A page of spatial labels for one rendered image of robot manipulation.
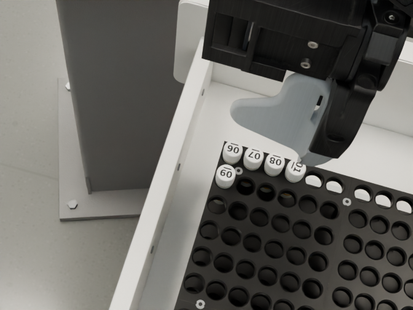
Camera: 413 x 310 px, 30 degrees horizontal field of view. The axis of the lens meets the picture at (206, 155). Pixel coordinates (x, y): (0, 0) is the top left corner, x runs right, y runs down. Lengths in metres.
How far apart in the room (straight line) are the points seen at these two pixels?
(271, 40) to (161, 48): 0.70
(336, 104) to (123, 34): 0.68
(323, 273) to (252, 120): 0.13
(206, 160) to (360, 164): 0.12
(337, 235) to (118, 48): 0.59
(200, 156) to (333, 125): 0.24
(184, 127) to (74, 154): 0.97
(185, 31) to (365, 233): 0.19
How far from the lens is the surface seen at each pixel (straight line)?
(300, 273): 0.49
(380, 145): 0.61
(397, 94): 0.57
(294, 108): 0.38
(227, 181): 0.49
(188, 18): 0.55
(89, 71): 1.07
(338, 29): 0.31
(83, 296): 1.41
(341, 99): 0.34
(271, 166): 0.50
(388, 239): 0.51
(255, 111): 0.39
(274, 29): 0.32
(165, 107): 1.17
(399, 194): 0.52
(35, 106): 1.56
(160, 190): 0.50
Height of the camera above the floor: 1.36
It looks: 65 degrees down
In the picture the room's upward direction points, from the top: 10 degrees clockwise
